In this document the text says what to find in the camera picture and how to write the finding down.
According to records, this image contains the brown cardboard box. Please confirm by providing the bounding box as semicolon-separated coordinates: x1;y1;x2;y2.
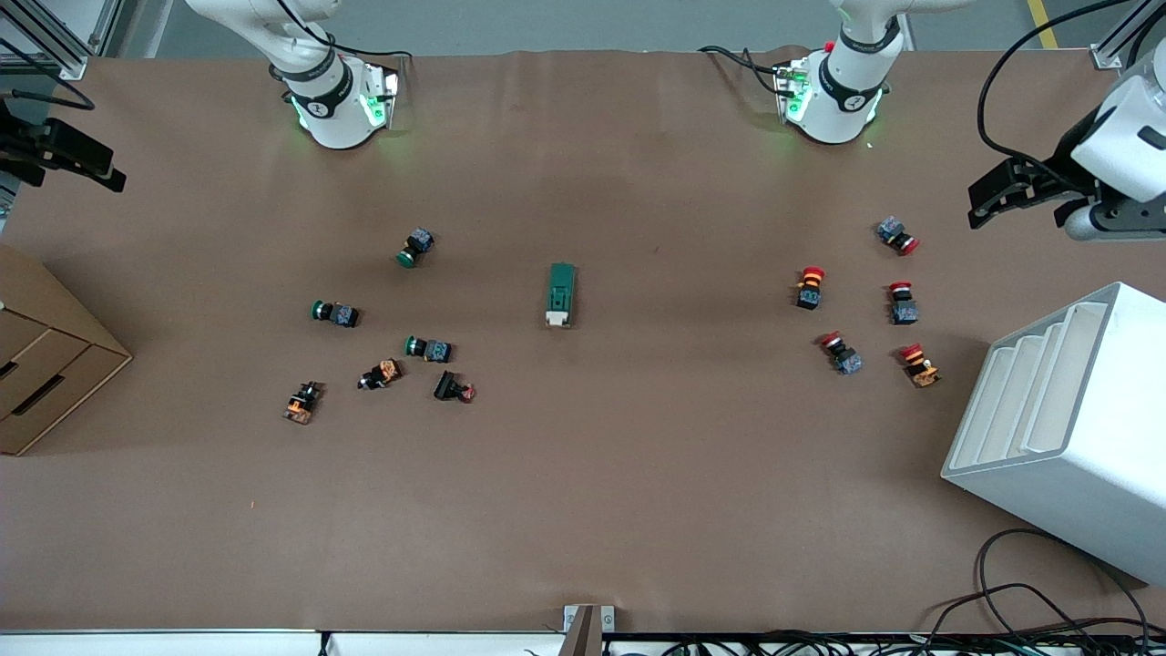
0;241;134;456

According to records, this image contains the white stepped sorting rack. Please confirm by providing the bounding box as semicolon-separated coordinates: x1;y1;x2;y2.
941;282;1166;587

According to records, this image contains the brown paper table cover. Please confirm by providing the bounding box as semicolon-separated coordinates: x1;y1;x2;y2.
0;46;1166;635

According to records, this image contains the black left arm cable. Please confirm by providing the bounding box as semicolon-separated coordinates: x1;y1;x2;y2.
977;0;1117;172

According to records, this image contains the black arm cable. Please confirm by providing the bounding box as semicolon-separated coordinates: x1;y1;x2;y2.
977;0;1117;172
273;0;415;61

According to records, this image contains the aluminium frame profile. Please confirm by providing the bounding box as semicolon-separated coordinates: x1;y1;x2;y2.
0;0;124;81
1090;0;1158;69

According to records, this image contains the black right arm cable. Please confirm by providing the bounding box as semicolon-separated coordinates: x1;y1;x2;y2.
273;0;415;61

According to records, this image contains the black base cable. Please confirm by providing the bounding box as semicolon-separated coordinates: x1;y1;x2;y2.
698;44;786;79

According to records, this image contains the black looped cable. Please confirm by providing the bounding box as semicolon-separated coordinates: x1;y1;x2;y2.
922;528;1153;643

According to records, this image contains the black cable bundle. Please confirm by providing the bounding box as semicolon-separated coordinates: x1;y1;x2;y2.
601;629;1166;656

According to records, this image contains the white table edge rail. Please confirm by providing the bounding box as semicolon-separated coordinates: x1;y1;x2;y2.
0;629;566;656

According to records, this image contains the metal table edge bracket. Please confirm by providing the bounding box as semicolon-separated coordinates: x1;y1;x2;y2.
563;605;616;656

